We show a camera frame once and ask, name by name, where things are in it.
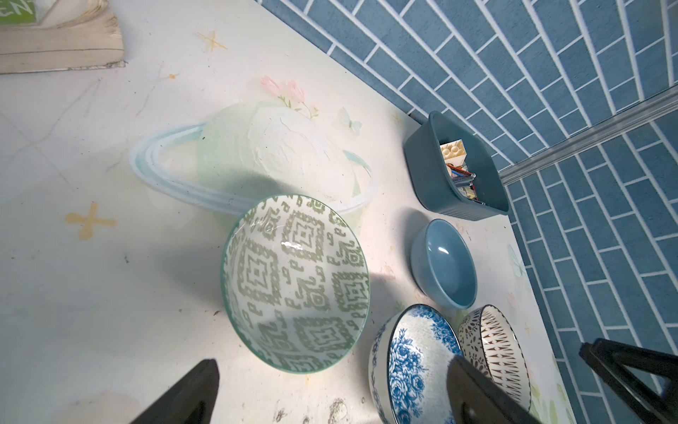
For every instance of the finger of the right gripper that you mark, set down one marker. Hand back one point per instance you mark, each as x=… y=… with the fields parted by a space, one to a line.
x=614 y=362

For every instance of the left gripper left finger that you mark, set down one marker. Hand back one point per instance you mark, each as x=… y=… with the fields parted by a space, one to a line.
x=190 y=400

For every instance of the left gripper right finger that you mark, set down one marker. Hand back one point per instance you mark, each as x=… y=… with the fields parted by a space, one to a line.
x=474 y=398

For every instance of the white brown patterned bowl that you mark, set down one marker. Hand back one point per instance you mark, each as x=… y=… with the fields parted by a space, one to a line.
x=489 y=343

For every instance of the blue floral bowl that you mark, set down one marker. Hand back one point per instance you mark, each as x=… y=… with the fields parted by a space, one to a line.
x=408 y=367

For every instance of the plain blue bowl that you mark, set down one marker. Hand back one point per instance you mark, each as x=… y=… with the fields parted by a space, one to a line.
x=442 y=266

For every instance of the green patterned white bowl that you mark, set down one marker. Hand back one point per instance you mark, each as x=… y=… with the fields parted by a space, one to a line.
x=295 y=283

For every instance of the teal plastic bin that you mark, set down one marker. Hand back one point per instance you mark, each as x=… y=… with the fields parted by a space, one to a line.
x=433 y=185

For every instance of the art supplies in bin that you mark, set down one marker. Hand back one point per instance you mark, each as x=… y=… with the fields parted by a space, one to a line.
x=454 y=155

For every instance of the green cover book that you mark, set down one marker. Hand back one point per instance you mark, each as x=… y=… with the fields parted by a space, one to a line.
x=44 y=36

